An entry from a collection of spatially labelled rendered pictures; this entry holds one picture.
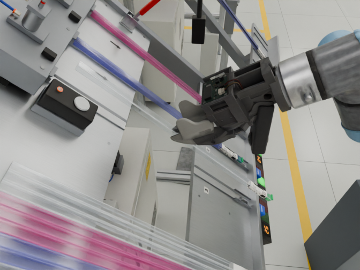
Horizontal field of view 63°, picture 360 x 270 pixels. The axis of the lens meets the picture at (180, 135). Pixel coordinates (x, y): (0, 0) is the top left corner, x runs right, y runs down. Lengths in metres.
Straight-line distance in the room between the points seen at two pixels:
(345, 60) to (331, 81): 0.03
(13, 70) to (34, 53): 0.04
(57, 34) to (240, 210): 0.52
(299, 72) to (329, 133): 1.63
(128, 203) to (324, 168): 1.27
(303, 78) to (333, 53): 0.05
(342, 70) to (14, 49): 0.43
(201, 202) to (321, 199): 1.18
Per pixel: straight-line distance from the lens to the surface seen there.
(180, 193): 1.59
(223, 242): 0.63
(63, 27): 0.52
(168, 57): 0.80
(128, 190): 0.89
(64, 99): 0.45
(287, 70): 0.45
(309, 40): 2.91
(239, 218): 0.70
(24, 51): 0.46
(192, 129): 0.50
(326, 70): 0.44
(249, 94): 0.45
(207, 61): 1.14
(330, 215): 1.31
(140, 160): 0.94
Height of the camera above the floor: 1.37
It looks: 48 degrees down
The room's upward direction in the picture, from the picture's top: straight up
